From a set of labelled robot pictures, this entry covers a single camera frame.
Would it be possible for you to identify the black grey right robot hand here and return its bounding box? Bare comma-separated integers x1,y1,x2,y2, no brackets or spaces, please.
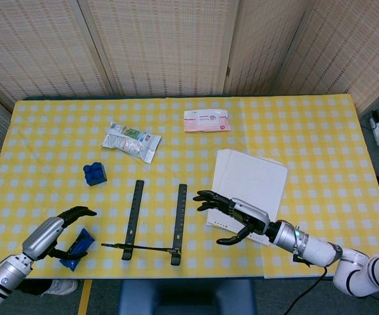
192,190,272,247

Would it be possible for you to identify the black grey left robot hand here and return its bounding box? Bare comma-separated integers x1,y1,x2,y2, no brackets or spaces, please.
22,205,98,262

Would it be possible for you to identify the black folding laptop stand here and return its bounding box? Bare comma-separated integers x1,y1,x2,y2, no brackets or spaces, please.
100,179,189,266

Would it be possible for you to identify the stack of lined paper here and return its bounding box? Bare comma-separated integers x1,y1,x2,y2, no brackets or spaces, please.
205,149,289,247

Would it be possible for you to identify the blue foil snack packet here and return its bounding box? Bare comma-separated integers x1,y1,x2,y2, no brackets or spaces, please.
59,228,96,272

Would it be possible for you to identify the white grey sneaker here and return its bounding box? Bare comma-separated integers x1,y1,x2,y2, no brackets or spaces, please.
40,278,79,297

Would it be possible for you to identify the blue toy building block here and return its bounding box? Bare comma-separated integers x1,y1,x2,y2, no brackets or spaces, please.
83,161,108,188

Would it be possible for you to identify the yellow white checkered tablecloth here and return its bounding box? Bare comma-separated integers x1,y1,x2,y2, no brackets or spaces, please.
0,94,379,280

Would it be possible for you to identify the pink wet wipes pack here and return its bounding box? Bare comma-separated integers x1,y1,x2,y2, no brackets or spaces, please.
183,109,232,133

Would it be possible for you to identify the blue seat base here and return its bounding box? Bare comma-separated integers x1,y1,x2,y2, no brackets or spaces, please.
119,278,258,315

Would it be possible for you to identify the white printed snack packet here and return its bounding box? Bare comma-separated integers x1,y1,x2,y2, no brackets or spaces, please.
100,121,163,164

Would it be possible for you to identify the beige woven folding screen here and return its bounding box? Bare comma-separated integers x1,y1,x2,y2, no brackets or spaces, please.
0,0,379,150

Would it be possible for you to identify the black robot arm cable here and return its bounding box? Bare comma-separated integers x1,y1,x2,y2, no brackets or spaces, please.
272,266,329,315

